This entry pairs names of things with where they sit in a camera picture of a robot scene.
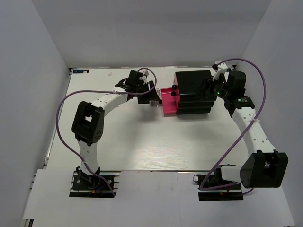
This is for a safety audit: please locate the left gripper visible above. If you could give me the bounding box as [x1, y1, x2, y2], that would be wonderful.
[134, 80, 160, 104]

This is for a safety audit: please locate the white labelled card box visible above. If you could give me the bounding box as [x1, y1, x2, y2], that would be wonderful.
[149, 88, 162, 107]

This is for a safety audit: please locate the black drawer organizer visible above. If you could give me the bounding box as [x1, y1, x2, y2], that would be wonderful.
[174, 70, 216, 115]

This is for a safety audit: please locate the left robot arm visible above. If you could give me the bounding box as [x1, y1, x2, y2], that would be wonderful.
[71, 68, 162, 189]

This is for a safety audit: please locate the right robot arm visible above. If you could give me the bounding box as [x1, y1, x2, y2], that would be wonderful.
[197, 71, 288, 191]

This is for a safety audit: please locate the blue label left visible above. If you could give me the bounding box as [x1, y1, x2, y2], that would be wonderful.
[72, 70, 89, 74]

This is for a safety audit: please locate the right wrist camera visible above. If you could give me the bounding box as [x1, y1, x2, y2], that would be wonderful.
[212, 61, 228, 81]

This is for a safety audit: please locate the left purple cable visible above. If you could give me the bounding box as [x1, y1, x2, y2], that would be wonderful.
[55, 68, 158, 197]

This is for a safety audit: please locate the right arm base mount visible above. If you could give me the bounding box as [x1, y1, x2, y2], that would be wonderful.
[193, 165, 243, 201]

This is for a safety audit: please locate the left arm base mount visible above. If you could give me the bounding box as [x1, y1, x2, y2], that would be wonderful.
[69, 167, 120, 198]

